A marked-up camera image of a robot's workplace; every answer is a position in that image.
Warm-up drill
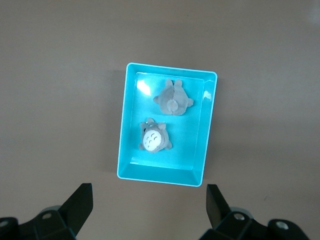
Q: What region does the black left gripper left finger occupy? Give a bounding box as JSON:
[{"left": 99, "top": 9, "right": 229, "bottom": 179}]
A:
[{"left": 34, "top": 183, "right": 94, "bottom": 240}]

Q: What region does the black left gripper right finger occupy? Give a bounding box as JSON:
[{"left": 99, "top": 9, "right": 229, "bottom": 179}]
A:
[{"left": 199, "top": 184, "right": 268, "bottom": 240}]

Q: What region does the grey plush toy white belly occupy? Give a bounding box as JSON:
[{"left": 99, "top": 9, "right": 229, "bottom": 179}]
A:
[{"left": 138, "top": 117, "right": 173, "bottom": 154}]

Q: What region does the plain grey plush toy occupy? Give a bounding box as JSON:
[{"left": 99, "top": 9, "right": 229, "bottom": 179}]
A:
[{"left": 152, "top": 78, "right": 195, "bottom": 117}]

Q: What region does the blue plastic box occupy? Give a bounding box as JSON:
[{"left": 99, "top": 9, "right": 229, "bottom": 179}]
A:
[{"left": 116, "top": 62, "right": 218, "bottom": 188}]

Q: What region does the brown table cover sheet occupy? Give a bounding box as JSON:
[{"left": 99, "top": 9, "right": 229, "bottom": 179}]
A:
[{"left": 0, "top": 0, "right": 320, "bottom": 240}]

